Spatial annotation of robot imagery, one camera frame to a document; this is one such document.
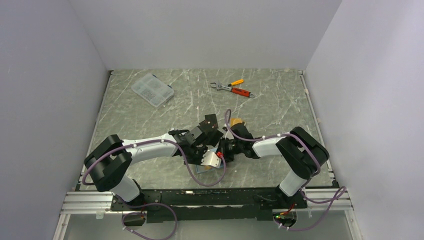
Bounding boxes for grey card holder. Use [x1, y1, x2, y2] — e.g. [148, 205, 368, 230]
[194, 163, 224, 174]

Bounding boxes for black card wallet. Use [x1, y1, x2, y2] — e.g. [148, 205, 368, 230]
[199, 114, 224, 139]

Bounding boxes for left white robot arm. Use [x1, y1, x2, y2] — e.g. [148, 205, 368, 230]
[82, 126, 222, 210]

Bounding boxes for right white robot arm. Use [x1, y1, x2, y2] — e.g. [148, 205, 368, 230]
[216, 123, 330, 208]

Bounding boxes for red adjustable wrench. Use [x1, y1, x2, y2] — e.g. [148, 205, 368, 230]
[216, 85, 256, 98]

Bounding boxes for clear plastic organizer box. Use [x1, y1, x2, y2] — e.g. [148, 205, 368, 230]
[131, 73, 175, 108]

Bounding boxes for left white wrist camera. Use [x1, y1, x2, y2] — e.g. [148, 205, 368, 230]
[200, 150, 222, 168]

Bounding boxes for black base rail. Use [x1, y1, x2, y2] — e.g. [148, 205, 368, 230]
[110, 187, 308, 224]

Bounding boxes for orange handled pliers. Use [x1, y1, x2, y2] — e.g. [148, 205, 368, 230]
[210, 79, 244, 91]

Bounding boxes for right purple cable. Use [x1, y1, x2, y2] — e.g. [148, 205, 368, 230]
[224, 109, 347, 232]

